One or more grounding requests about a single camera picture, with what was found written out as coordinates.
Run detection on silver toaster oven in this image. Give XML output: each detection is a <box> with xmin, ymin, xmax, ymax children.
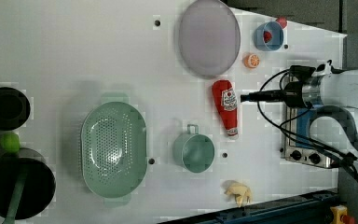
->
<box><xmin>283</xmin><ymin>107</ymin><xmax>336</xmax><ymax>169</ymax></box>

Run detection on green ladle handle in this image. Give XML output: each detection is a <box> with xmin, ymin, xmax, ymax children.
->
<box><xmin>2</xmin><ymin>168</ymin><xmax>27</xmax><ymax>224</ymax></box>

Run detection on red strawberry in bowl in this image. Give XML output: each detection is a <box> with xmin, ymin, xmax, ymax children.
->
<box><xmin>263</xmin><ymin>31</ymin><xmax>272</xmax><ymax>43</ymax></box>

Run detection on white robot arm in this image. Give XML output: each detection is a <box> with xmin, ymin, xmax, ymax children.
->
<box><xmin>241</xmin><ymin>65</ymin><xmax>358</xmax><ymax>163</ymax></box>

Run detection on small black pot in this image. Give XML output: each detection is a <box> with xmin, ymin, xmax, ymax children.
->
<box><xmin>0</xmin><ymin>87</ymin><xmax>31</xmax><ymax>131</ymax></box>

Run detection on large grey plate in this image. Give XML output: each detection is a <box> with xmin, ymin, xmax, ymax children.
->
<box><xmin>178</xmin><ymin>0</ymin><xmax>241</xmax><ymax>76</ymax></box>

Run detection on green oval strainer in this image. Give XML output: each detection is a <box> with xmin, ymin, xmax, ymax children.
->
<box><xmin>80</xmin><ymin>93</ymin><xmax>147</xmax><ymax>207</ymax></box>

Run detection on green ball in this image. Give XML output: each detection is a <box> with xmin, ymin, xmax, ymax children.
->
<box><xmin>0</xmin><ymin>133</ymin><xmax>21</xmax><ymax>153</ymax></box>

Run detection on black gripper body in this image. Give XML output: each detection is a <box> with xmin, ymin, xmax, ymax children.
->
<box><xmin>283</xmin><ymin>81</ymin><xmax>306</xmax><ymax>108</ymax></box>

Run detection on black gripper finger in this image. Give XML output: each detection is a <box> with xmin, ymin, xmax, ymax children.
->
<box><xmin>240</xmin><ymin>90</ymin><xmax>283</xmax><ymax>103</ymax></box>

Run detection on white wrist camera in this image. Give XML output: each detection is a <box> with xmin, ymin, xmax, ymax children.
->
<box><xmin>312</xmin><ymin>60</ymin><xmax>343</xmax><ymax>77</ymax></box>

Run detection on green mug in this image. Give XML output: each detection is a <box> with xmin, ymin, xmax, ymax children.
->
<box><xmin>172</xmin><ymin>124</ymin><xmax>215</xmax><ymax>174</ymax></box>

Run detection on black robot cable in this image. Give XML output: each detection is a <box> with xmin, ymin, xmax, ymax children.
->
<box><xmin>256</xmin><ymin>68</ymin><xmax>358</xmax><ymax>218</ymax></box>

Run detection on red strawberry on table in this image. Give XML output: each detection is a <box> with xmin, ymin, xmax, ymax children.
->
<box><xmin>276</xmin><ymin>17</ymin><xmax>287</xmax><ymax>29</ymax></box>

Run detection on blue bowl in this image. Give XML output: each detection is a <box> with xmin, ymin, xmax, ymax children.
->
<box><xmin>254</xmin><ymin>21</ymin><xmax>284</xmax><ymax>51</ymax></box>

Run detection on red ketchup bottle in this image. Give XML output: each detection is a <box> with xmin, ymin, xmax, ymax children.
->
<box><xmin>212</xmin><ymin>79</ymin><xmax>238</xmax><ymax>138</ymax></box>

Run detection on yellow red emergency button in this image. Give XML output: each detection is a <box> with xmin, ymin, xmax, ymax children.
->
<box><xmin>330</xmin><ymin>205</ymin><xmax>356</xmax><ymax>224</ymax></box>

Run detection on peeled banana toy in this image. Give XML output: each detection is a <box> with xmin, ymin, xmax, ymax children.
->
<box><xmin>225</xmin><ymin>181</ymin><xmax>253</xmax><ymax>207</ymax></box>

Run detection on orange slice toy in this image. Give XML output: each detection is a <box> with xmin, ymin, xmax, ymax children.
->
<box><xmin>243</xmin><ymin>54</ymin><xmax>260</xmax><ymax>69</ymax></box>

